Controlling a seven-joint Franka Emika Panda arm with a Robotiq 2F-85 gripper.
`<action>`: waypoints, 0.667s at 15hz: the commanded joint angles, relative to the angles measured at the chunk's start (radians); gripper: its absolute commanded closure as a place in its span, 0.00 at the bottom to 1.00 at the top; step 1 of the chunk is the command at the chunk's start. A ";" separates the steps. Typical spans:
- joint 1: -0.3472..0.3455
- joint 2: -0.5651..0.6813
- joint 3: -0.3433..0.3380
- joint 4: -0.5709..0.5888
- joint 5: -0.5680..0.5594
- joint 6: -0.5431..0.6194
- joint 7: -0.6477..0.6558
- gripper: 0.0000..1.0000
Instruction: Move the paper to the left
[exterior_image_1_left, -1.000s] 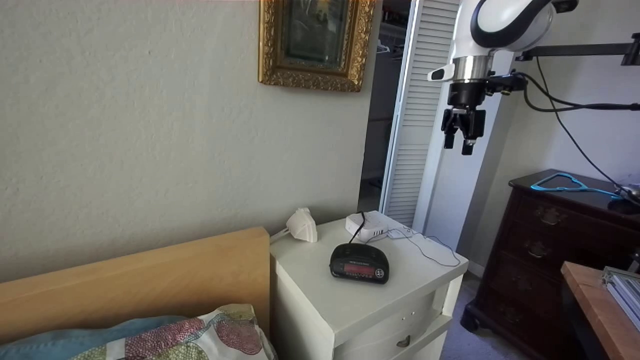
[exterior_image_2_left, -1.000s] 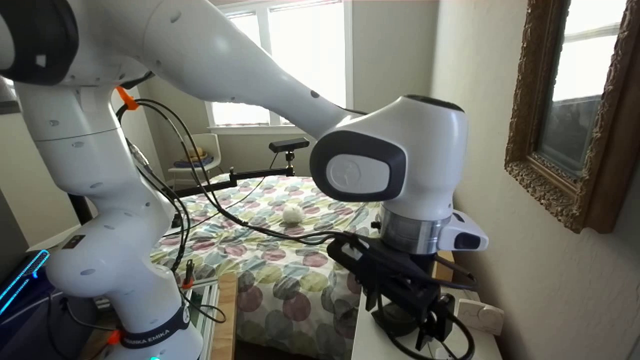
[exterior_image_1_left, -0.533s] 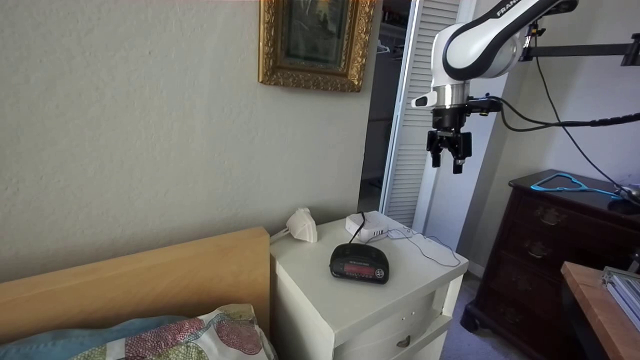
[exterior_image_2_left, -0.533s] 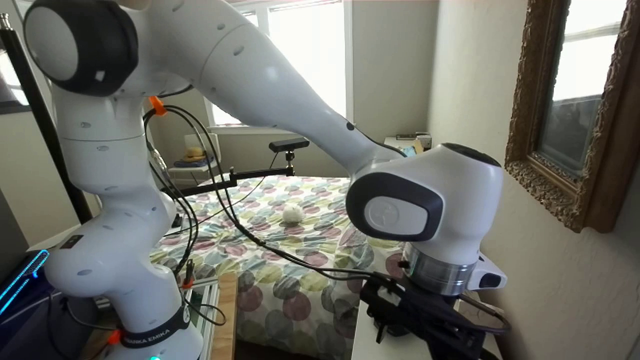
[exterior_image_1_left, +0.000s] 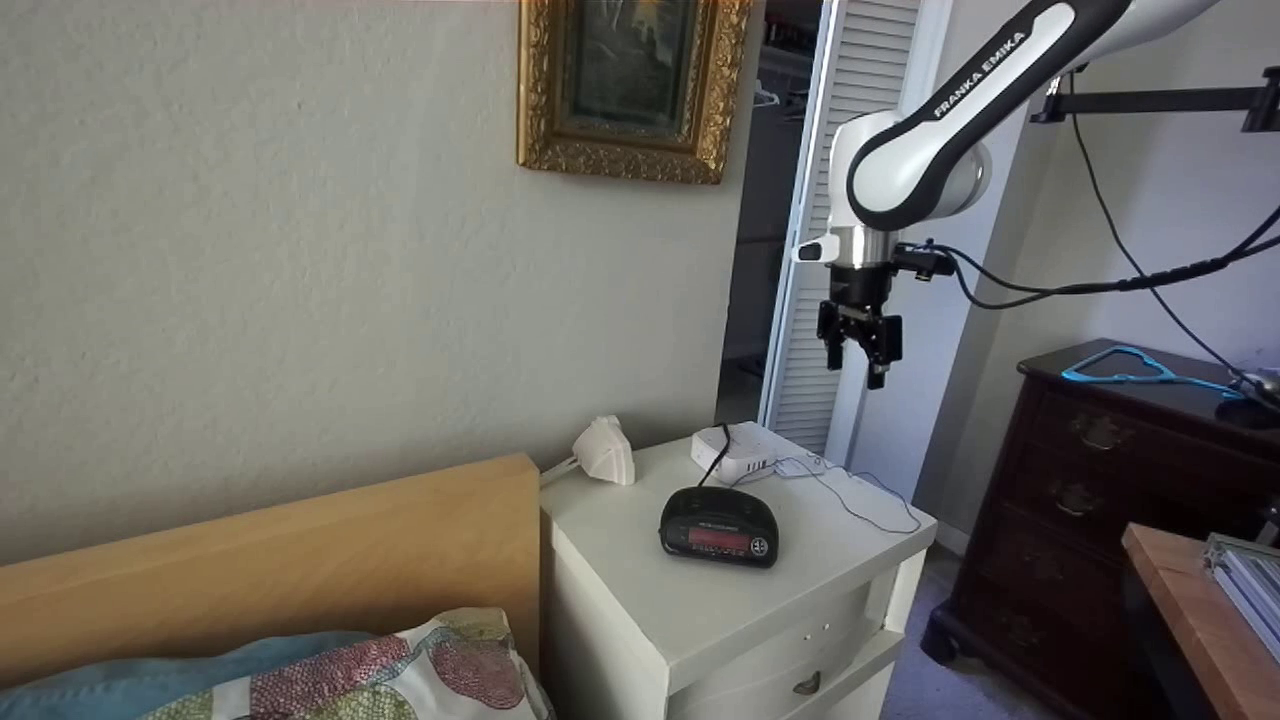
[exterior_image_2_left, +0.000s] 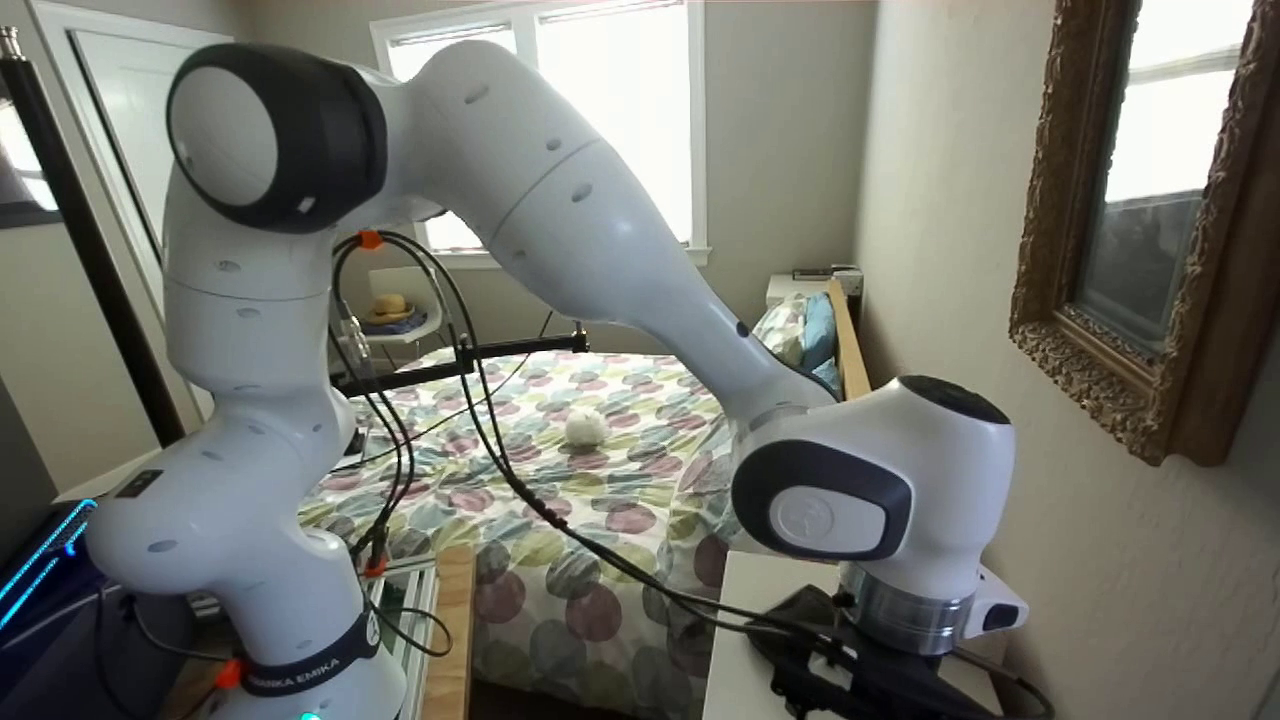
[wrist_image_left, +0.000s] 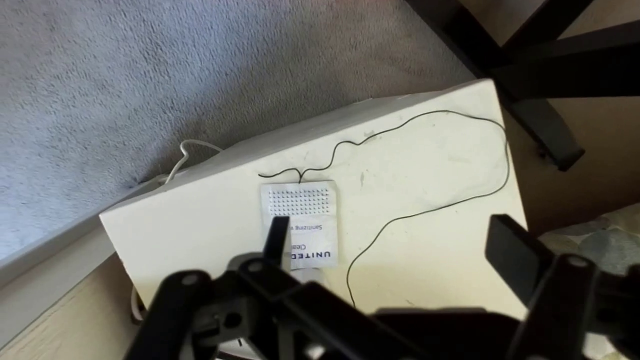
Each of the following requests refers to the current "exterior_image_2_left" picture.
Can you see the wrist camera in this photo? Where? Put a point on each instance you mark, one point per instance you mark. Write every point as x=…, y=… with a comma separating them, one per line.
x=800, y=620

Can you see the white chair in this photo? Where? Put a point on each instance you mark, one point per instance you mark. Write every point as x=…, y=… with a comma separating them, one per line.
x=405, y=335

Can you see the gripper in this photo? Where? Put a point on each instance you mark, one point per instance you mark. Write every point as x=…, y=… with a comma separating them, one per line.
x=890, y=690

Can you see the camera on mount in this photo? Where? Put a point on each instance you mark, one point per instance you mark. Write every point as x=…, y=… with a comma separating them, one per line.
x=470, y=360

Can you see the black stand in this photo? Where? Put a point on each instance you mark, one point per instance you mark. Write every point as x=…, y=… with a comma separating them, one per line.
x=90, y=250

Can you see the mirror with ornate gilded frame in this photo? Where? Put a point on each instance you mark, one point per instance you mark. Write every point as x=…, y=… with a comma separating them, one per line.
x=1200, y=330

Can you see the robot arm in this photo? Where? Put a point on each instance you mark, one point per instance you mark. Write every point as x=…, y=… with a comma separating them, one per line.
x=560, y=200

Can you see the window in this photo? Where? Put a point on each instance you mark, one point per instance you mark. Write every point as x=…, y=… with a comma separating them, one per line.
x=620, y=110

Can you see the white door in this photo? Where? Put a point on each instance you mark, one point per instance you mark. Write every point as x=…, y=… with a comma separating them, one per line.
x=120, y=130

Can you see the straw hat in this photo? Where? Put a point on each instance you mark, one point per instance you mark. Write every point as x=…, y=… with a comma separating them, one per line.
x=388, y=308

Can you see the wooden headboard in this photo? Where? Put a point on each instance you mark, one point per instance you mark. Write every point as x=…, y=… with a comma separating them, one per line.
x=850, y=345

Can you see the crumpled white paper ball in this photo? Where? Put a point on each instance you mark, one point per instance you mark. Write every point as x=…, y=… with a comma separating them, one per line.
x=586, y=428

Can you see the computer with blue lights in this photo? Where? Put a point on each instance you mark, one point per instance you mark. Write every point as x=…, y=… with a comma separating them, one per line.
x=40, y=560

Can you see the bed with dotted quilt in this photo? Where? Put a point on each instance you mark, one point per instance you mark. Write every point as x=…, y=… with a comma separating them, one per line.
x=600, y=480

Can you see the blue pillow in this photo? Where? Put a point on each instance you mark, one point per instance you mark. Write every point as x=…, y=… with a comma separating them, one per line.
x=820, y=330

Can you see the white nightstand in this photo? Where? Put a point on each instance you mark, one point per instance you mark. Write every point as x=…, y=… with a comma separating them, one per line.
x=795, y=290

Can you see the patterned pillow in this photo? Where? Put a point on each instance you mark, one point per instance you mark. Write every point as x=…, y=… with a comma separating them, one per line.
x=782, y=328

